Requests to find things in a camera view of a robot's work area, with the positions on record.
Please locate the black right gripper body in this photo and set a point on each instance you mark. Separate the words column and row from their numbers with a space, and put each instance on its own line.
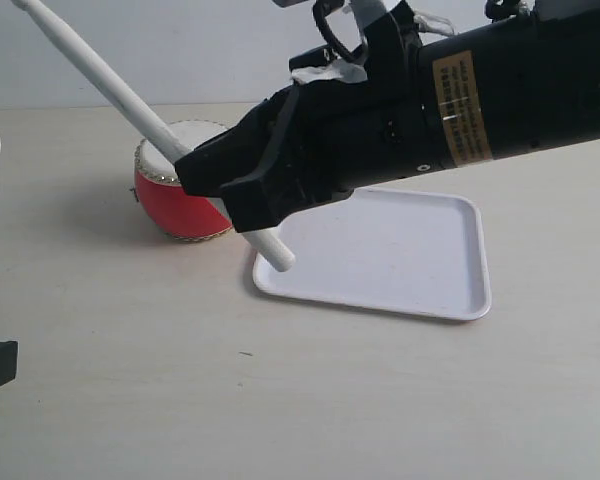
column 350, row 119

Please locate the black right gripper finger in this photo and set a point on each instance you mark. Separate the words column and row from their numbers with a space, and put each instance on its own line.
column 263, row 198
column 233, row 153

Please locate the white plastic tray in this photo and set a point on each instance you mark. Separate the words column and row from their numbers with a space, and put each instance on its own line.
column 410, row 253

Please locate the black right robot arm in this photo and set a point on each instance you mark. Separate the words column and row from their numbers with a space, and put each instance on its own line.
column 528, row 81

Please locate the small red drum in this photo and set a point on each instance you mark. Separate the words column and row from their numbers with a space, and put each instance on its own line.
column 163, row 199

